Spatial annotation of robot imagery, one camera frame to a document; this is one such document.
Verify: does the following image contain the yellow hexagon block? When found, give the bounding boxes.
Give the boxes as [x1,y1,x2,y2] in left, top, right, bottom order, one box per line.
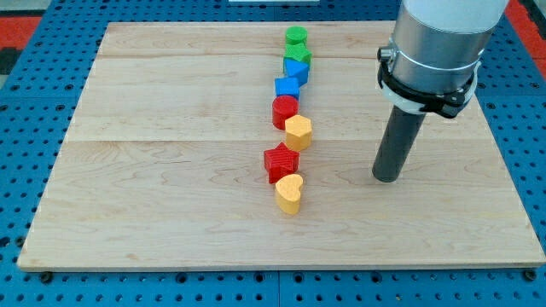
[285,115,312,152]

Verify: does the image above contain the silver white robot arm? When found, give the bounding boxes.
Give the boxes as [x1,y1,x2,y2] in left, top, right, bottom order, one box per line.
[377,0,508,119]

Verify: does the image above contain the red circle block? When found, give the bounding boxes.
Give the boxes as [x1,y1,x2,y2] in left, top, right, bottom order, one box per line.
[271,95,299,130]

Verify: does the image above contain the yellow heart block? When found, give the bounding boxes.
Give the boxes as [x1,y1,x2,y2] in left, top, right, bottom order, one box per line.
[275,174,304,215]

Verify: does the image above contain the blue triangle block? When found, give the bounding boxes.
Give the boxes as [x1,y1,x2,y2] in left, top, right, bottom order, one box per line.
[283,59,310,86]

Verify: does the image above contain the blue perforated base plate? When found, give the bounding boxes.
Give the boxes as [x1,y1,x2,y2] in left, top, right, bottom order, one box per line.
[1,0,545,306]

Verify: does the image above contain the green circle block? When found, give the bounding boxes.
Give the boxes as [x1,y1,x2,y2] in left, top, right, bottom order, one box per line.
[285,26,308,45]

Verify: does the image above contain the green star block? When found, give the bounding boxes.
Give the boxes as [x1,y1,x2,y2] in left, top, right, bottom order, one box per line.
[283,43,312,65]

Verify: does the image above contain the blue square block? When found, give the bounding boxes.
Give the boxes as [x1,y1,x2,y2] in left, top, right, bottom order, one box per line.
[274,77,299,99]

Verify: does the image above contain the red star block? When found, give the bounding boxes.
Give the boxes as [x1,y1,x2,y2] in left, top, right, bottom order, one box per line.
[264,142,299,183]

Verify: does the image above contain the light wooden board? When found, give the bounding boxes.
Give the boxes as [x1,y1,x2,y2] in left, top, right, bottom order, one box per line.
[17,21,545,272]

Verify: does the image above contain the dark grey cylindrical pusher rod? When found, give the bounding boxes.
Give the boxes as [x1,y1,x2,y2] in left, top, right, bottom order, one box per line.
[372,106,426,182]

